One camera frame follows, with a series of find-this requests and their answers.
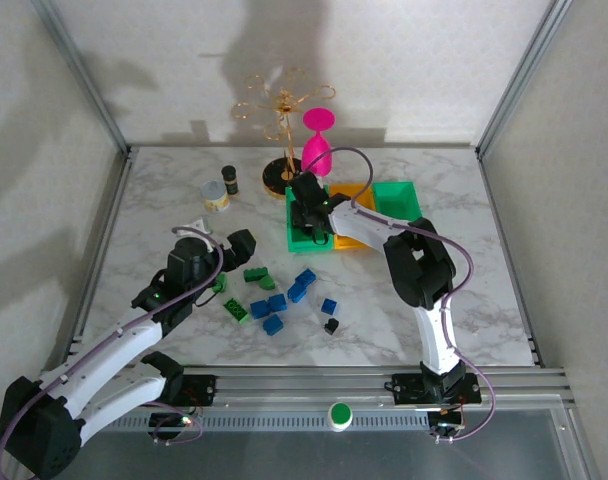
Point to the long dark green lego brick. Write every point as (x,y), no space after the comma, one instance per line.
(254,274)

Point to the blue lego brick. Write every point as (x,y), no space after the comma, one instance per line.
(297,292)
(259,309)
(328,305)
(305,277)
(273,324)
(277,302)

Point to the black lego brick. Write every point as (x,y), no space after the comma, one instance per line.
(332,325)

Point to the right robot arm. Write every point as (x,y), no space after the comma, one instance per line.
(424,270)

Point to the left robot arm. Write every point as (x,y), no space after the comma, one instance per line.
(109,350)

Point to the green plastic bin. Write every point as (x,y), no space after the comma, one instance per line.
(396,200)
(304,245)

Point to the gold wine glass rack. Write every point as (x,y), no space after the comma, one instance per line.
(276,182)

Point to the small green lego brick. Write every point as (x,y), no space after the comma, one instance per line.
(221,285)

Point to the orange plastic bin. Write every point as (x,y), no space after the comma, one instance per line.
(349,192)

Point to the pink wine glass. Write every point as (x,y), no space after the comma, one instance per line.
(316,150)

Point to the curved green lego brick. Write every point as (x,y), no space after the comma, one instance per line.
(267,284)

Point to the yellow label tin can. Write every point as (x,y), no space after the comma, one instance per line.
(215,197)

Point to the black lid spice jar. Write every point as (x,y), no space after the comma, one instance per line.
(230,182)

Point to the long light green lego brick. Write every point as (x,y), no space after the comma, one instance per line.
(235,309)

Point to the circuit board with LED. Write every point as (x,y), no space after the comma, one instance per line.
(446,425)
(171,424)

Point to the green push button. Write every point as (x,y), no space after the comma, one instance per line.
(340,414)

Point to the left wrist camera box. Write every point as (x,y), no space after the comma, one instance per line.
(198,225)

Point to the aluminium side rail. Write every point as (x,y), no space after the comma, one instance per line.
(504,240)
(106,240)

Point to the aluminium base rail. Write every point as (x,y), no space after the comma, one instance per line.
(304,387)

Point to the aluminium frame post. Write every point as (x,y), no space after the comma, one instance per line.
(521,75)
(84,80)

